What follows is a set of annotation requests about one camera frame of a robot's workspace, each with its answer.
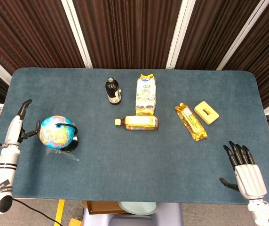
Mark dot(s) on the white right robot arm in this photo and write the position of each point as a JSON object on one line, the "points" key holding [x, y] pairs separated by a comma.
{"points": [[261, 212]]}

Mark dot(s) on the yellow rectangular block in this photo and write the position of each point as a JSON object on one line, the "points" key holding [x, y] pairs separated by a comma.
{"points": [[206, 112]]}

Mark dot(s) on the brown cardboard box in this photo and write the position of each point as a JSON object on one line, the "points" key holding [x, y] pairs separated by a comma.
{"points": [[101, 207]]}

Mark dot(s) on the small world globe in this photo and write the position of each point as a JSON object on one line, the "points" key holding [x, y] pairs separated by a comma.
{"points": [[55, 131]]}

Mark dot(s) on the blue table mat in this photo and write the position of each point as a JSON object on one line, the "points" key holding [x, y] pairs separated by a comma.
{"points": [[134, 150]]}

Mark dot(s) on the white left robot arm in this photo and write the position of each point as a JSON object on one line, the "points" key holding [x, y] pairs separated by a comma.
{"points": [[2, 174]]}

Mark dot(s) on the yellow cap tea bottle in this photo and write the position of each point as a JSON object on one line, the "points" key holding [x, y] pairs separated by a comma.
{"points": [[139, 122]]}

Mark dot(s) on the black globe stand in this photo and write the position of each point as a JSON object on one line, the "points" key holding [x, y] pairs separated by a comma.
{"points": [[73, 139]]}

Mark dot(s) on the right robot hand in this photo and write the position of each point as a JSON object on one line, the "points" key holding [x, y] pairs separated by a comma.
{"points": [[248, 176]]}

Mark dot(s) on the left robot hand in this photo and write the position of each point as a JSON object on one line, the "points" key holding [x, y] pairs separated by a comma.
{"points": [[15, 127]]}

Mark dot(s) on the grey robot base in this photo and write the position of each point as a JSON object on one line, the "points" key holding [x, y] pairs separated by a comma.
{"points": [[134, 215]]}

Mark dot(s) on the dark glass bottle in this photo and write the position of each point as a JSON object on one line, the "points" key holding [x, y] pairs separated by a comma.
{"points": [[113, 91]]}

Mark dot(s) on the golden wrapped snack bar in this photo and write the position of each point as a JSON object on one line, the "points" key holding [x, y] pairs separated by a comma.
{"points": [[191, 121]]}

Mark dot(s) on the yellow white snack package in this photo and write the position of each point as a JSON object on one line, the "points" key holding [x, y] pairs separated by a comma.
{"points": [[145, 94]]}

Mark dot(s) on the pale green plate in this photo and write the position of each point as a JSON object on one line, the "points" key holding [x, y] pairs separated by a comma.
{"points": [[138, 207]]}

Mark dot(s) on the clear plastic sheet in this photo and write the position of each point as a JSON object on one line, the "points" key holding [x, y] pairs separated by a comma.
{"points": [[64, 155]]}

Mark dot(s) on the yellow floor tape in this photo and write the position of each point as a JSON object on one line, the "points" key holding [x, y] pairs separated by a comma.
{"points": [[59, 212]]}

